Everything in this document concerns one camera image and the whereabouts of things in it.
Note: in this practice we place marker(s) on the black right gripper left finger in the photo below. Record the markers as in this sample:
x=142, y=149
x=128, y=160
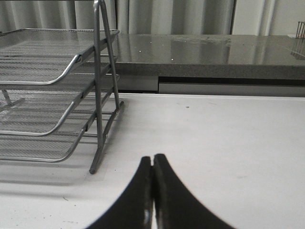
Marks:
x=133, y=208

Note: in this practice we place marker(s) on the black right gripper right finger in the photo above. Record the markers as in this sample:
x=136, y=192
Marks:
x=176, y=207

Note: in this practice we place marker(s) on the silver mesh tray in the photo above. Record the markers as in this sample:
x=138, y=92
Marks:
x=55, y=147
x=40, y=110
x=42, y=56

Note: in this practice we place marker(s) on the grey stone counter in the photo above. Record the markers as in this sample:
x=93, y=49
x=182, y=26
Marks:
x=211, y=56

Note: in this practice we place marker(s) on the white curtain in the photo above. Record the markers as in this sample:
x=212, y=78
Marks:
x=236, y=17

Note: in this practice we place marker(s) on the wire rack in background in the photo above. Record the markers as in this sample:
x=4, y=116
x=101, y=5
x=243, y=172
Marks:
x=300, y=32

